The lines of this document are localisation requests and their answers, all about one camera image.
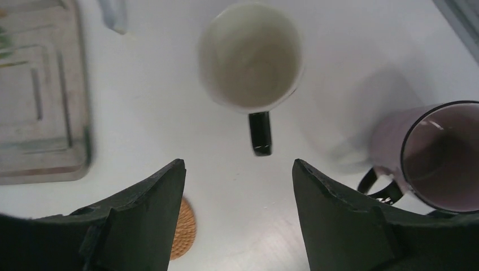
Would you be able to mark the metal serving tray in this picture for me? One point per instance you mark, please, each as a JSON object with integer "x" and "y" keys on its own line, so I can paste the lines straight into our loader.
{"x": 45, "y": 120}

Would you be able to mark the light wooden round coaster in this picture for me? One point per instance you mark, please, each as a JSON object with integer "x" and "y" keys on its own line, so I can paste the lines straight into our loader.
{"x": 186, "y": 230}

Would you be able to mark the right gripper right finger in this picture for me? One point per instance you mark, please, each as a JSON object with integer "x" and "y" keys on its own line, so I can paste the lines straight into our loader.
{"x": 344, "y": 229}

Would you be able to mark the purple glass cup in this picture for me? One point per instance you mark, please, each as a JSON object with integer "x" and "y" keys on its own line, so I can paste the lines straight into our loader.
{"x": 430, "y": 152}

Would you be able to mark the black mug white inside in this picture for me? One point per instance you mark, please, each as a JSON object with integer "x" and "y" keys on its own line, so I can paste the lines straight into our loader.
{"x": 251, "y": 58}

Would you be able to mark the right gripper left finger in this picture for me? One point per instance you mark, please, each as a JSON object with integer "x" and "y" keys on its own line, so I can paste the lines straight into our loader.
{"x": 130, "y": 230}

